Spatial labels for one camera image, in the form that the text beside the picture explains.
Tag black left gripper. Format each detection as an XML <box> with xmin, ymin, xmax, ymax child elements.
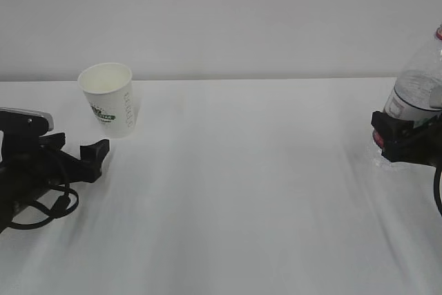
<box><xmin>1</xmin><ymin>133</ymin><xmax>110</xmax><ymax>231</ymax></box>

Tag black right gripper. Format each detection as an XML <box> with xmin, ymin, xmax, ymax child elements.
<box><xmin>371</xmin><ymin>111</ymin><xmax>441</xmax><ymax>167</ymax></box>

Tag clear water bottle red label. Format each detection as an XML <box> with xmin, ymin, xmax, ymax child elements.
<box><xmin>381</xmin><ymin>27</ymin><xmax>441</xmax><ymax>128</ymax></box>

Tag white paper cup green logo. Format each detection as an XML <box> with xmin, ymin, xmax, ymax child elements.
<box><xmin>77</xmin><ymin>63</ymin><xmax>135</xmax><ymax>138</ymax></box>

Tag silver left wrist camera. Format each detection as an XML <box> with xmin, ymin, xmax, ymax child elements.
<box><xmin>1</xmin><ymin>107</ymin><xmax>54</xmax><ymax>137</ymax></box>

